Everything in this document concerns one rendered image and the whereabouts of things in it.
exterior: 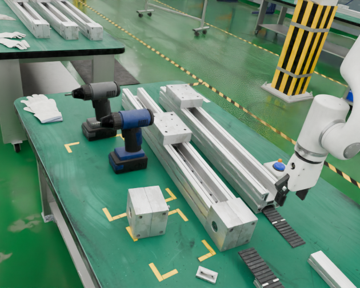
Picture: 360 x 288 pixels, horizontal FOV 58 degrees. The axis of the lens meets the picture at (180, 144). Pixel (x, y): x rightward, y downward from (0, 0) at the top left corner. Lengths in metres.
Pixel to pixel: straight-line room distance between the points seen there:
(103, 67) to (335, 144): 1.94
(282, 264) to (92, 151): 0.74
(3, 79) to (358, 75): 2.01
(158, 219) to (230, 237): 0.20
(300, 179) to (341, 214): 0.35
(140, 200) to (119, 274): 0.19
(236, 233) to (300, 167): 0.24
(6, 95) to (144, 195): 1.64
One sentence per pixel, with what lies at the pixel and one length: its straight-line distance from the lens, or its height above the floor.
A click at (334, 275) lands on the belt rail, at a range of 0.99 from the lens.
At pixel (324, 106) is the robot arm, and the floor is 1.20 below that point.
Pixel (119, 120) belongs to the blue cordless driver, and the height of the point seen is 0.98.
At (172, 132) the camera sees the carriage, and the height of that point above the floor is 0.90.
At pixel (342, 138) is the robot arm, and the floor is 1.16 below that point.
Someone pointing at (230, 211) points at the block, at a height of 0.87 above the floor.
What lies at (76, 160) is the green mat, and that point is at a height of 0.78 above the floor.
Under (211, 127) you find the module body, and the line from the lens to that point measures 1.34.
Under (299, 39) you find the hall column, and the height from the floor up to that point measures 0.70.
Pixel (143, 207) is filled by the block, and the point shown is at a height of 0.87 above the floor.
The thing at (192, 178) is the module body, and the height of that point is 0.86.
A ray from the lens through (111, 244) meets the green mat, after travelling 0.91.
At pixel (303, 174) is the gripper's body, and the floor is 1.00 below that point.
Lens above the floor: 1.48
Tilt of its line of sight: 32 degrees down
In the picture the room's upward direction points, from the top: 10 degrees clockwise
